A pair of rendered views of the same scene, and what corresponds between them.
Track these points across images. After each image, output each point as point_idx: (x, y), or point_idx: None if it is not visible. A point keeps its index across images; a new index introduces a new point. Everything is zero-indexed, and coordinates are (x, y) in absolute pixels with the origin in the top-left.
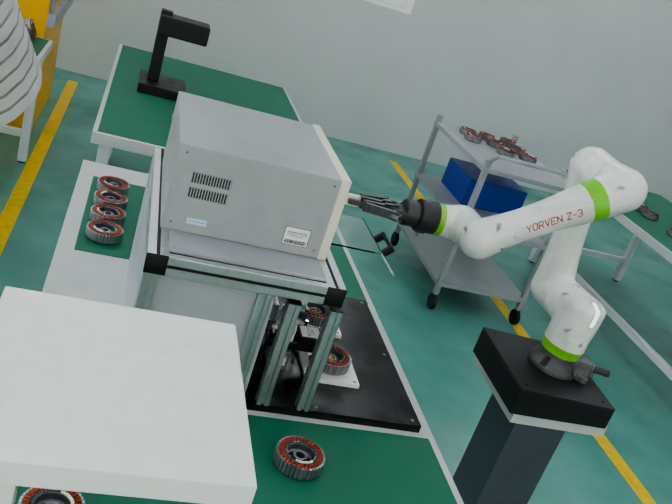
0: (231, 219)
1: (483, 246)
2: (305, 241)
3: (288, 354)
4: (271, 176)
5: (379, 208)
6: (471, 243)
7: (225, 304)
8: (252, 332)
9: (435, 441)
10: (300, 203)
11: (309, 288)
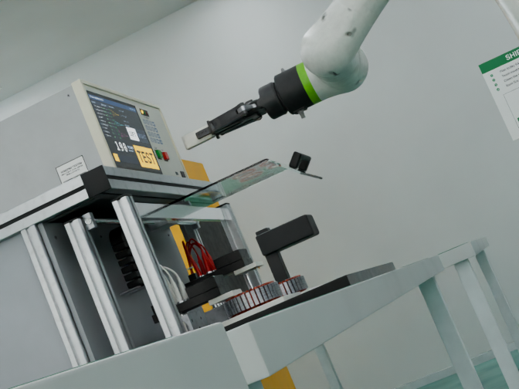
0: (4, 200)
1: (317, 45)
2: (84, 170)
3: (185, 318)
4: (8, 132)
5: (222, 115)
6: (306, 55)
7: (5, 268)
8: (49, 281)
9: (371, 279)
10: (51, 136)
11: (62, 190)
